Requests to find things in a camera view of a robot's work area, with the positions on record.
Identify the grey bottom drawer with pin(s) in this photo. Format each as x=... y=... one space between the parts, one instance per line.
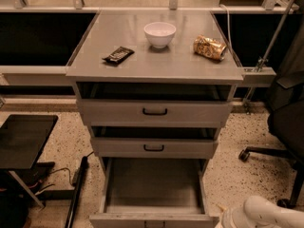
x=153 y=193

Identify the grey drawer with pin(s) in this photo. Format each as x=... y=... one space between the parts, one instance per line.
x=151 y=104
x=154 y=142
x=153 y=193

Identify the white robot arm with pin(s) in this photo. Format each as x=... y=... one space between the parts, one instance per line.
x=258 y=212

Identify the grey metal drawer cabinet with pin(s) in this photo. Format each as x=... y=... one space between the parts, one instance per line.
x=176 y=63

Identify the grey top drawer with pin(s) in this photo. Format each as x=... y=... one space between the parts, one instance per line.
x=151 y=104

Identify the grey middle drawer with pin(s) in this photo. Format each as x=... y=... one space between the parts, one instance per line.
x=154 y=142

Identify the dark chocolate bar wrapper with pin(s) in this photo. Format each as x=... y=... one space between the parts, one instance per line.
x=119 y=55

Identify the white ceramic bowl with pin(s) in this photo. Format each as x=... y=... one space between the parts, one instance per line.
x=159 y=34

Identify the crushed gold soda can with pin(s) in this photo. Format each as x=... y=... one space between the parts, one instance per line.
x=209 y=48

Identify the black pole on floor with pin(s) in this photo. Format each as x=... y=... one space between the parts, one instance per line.
x=76 y=193

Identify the metal diagonal rod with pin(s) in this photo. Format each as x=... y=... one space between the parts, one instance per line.
x=261 y=61

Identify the black side table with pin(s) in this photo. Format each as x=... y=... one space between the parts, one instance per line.
x=22 y=140

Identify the black office chair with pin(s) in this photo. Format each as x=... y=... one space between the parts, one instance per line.
x=286 y=120

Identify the grey aluminium frame rail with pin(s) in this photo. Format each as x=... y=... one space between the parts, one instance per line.
x=35 y=75

